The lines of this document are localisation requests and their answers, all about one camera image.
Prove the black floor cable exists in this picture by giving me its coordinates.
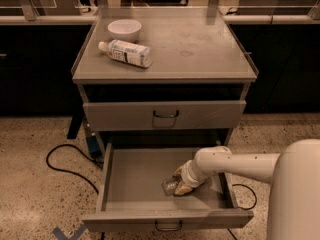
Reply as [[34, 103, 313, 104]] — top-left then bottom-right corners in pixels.
[[45, 143, 104, 195]]

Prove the black cable right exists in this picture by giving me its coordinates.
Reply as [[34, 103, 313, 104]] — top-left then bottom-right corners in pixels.
[[227, 183, 258, 240]]

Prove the white bowl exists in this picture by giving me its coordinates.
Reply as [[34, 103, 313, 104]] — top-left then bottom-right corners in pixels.
[[107, 19, 142, 43]]

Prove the open grey middle drawer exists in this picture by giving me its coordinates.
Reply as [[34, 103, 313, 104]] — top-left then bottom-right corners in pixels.
[[83, 144, 253, 233]]

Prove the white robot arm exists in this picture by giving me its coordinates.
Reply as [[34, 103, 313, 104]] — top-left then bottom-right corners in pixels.
[[174, 139, 320, 240]]

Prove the grey drawer cabinet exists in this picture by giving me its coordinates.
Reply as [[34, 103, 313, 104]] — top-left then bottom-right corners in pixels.
[[73, 7, 257, 149]]

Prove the black drawer handle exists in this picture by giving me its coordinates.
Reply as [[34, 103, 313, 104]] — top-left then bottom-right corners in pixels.
[[154, 220, 183, 232], [153, 110, 180, 119]]

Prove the black top drawer handle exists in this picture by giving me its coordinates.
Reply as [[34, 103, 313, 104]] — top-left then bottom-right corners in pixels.
[[153, 110, 180, 119]]

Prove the black middle drawer handle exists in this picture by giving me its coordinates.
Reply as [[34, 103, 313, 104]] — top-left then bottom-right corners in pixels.
[[154, 220, 183, 232]]

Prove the blue power box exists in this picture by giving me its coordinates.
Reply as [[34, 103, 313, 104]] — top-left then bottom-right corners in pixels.
[[86, 135, 101, 159]]

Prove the closed grey top drawer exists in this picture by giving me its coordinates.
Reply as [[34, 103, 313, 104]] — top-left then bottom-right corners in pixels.
[[83, 101, 246, 131]]

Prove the clear plastic water bottle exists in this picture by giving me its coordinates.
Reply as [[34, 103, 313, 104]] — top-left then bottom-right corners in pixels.
[[161, 176, 181, 196]]

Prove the white labelled drink bottle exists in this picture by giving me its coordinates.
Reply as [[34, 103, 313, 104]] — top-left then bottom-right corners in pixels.
[[98, 40, 152, 68]]

